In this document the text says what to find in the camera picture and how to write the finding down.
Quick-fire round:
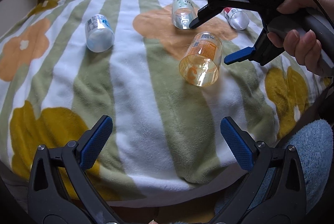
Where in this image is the striped floral fleece blanket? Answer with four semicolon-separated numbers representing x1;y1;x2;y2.
1;0;331;207

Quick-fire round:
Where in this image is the green label plastic cup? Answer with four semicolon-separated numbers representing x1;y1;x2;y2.
172;0;196;29

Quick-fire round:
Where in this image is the orange transparent plastic cup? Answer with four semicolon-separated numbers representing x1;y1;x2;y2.
178;32;223;87

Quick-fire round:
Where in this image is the red label plastic cup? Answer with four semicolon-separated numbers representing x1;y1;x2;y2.
223;8;250;31

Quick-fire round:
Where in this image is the light blue fluffy fabric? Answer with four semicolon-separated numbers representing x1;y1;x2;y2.
213;119;334;214

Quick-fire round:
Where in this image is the bed headboard with cushion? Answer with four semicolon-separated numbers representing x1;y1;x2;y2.
1;0;37;36

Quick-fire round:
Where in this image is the blue label plastic cup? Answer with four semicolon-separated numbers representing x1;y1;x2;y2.
85;14;114;53

